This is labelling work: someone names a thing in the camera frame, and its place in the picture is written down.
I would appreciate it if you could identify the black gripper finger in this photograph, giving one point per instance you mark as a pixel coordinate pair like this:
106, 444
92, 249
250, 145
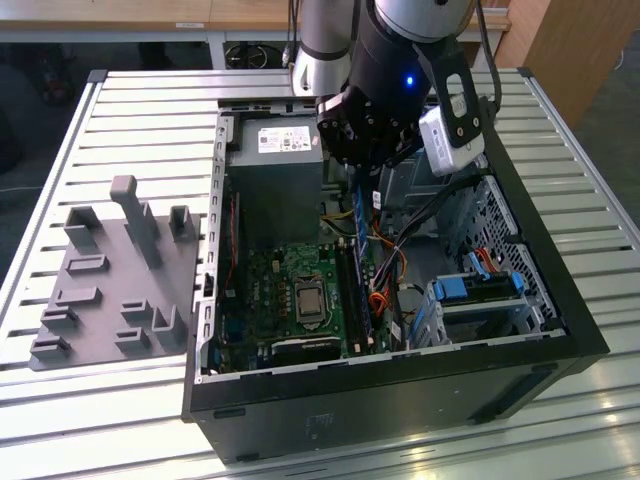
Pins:
405, 142
345, 130

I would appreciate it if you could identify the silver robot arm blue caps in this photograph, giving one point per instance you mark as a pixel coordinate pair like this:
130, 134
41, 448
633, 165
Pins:
320, 30

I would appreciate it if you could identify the black RAM slot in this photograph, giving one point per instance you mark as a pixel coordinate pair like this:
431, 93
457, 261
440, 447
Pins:
345, 295

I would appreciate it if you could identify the grey metal drive cage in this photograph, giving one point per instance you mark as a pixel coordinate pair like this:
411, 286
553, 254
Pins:
415, 190

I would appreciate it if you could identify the grey power supply unit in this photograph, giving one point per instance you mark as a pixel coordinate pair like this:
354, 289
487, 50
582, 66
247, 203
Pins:
275, 200

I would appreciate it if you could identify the CPU socket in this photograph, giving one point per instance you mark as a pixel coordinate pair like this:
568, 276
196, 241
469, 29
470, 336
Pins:
311, 280

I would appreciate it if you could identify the hard disk in blue carrier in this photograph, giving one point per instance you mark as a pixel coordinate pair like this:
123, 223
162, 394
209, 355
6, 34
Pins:
450, 290

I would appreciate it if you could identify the silver CPU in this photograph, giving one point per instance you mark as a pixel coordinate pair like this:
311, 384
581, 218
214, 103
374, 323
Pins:
311, 302

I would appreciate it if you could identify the wooden cabinet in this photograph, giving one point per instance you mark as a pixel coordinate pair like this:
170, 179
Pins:
575, 50

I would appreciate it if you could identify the green motherboard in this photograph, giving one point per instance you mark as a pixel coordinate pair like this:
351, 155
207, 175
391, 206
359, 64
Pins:
265, 300

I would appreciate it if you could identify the grey metal disk bay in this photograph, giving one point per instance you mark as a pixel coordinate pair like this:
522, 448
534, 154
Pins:
500, 312

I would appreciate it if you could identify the black graphics card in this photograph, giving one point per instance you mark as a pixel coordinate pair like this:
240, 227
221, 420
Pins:
305, 352

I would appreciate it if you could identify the wooden desk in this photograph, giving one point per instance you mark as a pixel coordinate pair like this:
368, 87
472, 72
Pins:
125, 12

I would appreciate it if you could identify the black open PC case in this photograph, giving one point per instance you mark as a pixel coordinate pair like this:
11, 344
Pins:
350, 415

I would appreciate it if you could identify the grey parts rack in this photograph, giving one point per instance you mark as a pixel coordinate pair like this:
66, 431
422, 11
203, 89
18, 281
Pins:
110, 280

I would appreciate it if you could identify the black camera bracket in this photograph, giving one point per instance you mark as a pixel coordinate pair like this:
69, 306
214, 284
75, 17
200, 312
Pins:
470, 125

